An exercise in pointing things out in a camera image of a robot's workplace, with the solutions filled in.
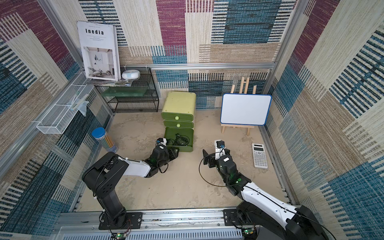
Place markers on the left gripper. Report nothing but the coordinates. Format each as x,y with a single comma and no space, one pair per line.
172,153

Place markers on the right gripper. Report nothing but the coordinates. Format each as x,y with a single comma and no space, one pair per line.
214,159

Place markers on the black earphones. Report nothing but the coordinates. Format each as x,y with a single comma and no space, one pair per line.
170,142
182,140

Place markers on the green drawer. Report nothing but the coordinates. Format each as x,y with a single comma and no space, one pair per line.
170,133
177,116
178,124

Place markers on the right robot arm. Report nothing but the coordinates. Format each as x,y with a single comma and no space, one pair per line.
260,208

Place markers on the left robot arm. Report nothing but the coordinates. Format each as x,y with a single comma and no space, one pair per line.
103,176

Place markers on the green drawer cabinet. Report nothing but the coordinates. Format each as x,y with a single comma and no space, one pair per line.
180,102

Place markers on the white calculator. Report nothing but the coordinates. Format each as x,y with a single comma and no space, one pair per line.
259,156

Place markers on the blue framed whiteboard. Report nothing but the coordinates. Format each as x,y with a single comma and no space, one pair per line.
260,108

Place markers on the pencil cup blue lid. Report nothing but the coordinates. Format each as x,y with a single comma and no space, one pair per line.
101,135

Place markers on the green tray on shelf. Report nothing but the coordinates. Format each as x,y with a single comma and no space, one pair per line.
124,92

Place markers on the white oval box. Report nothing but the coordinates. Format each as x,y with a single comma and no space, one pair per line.
131,74

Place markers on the Inedia magazine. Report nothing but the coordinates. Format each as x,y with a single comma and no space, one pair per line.
99,46

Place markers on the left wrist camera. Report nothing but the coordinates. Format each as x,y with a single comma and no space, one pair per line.
161,141

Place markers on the black wire mesh shelf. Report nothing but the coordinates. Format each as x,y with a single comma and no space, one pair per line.
148,103

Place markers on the white wire basket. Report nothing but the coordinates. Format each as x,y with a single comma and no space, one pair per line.
71,101

